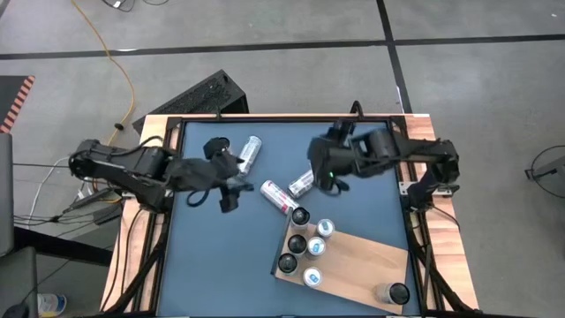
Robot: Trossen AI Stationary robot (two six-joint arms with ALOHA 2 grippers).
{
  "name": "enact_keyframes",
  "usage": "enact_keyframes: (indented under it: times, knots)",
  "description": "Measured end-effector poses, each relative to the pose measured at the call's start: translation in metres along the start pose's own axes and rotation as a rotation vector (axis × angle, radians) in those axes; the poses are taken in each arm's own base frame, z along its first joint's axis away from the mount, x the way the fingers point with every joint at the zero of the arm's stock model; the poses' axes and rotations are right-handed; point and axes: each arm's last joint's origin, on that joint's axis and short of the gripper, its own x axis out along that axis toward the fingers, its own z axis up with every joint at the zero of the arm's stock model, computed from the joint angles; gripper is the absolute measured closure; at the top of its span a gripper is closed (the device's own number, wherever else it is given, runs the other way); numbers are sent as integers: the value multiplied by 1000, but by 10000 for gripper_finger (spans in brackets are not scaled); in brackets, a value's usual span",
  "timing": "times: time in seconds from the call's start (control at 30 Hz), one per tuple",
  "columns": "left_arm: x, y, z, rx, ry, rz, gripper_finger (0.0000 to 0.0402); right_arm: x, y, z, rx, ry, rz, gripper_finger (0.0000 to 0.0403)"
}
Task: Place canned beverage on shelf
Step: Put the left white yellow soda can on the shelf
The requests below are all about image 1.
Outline black floor beam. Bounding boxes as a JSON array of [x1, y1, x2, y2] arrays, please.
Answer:
[[12, 225, 115, 268]]

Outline white plastic container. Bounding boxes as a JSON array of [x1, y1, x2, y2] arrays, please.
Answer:
[[37, 293, 68, 317]]

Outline black cables with white plug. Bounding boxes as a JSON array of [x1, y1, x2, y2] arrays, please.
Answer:
[[100, 0, 174, 13]]

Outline black metal table frame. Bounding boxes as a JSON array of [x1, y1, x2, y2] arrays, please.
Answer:
[[99, 113, 482, 318]]

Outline black power brick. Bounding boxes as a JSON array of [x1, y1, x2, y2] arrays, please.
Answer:
[[91, 204, 124, 226]]

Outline white can with yellow patch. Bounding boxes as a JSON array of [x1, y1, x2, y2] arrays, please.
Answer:
[[373, 282, 411, 307]]

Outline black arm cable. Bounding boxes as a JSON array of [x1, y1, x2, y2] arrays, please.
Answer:
[[328, 178, 350, 196], [185, 188, 212, 208]]

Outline black cable bundle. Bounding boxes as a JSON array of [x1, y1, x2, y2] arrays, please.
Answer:
[[12, 211, 124, 227]]

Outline silver can with blue palm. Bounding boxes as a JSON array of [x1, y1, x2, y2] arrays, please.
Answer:
[[286, 233, 309, 260]]

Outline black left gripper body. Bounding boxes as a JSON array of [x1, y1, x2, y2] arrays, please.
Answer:
[[169, 153, 243, 193]]

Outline grey panel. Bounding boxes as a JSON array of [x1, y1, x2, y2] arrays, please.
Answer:
[[0, 132, 15, 258]]

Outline blue table mat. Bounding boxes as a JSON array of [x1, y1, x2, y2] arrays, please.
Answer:
[[157, 121, 418, 317]]

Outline round wire floor stand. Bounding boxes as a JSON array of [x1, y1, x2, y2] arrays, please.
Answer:
[[524, 144, 565, 211]]

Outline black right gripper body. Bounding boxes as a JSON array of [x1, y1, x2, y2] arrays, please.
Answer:
[[307, 134, 359, 192]]

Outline wooden board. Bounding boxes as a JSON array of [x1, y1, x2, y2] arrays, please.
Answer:
[[269, 207, 411, 315]]

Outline white can with red band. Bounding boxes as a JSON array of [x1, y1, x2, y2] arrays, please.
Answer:
[[259, 178, 301, 216]]

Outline white cable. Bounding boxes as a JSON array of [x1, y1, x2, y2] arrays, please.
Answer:
[[26, 155, 72, 222]]

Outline silver-blue can with blue tab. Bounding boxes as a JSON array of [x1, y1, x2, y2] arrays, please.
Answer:
[[302, 266, 324, 289]]

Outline yellow cable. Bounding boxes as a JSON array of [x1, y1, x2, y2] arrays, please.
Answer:
[[69, 0, 136, 204]]

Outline black mat with striped edge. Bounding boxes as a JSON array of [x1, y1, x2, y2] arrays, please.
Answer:
[[0, 74, 36, 134]]

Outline silver can with blue tab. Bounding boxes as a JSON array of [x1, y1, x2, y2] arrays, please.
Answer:
[[305, 236, 328, 260]]

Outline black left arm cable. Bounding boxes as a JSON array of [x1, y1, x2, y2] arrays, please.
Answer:
[[185, 188, 212, 208]]

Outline blue Red Bull can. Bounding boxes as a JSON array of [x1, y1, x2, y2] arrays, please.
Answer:
[[315, 217, 336, 239]]

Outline black power strip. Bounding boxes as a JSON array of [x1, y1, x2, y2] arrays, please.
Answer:
[[63, 188, 111, 214]]

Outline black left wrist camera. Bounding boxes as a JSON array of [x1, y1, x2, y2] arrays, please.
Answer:
[[202, 136, 231, 161]]

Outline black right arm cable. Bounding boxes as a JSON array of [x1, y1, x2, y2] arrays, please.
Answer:
[[328, 178, 350, 196]]

